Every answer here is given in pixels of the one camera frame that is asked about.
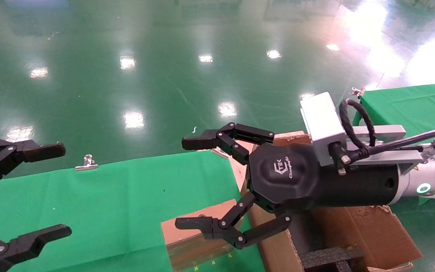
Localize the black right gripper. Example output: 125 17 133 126
175 122 400 250

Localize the large open cardboard carton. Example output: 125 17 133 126
197 130 423 272

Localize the green tablecloth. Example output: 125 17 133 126
0 150 267 272
352 81 435 206

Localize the black foam insert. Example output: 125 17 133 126
300 245 365 272

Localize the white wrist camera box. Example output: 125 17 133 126
300 92 348 167

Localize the silver camera mount bracket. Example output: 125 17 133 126
344 125 424 174

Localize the black camera cable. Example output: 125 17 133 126
329 98 435 176

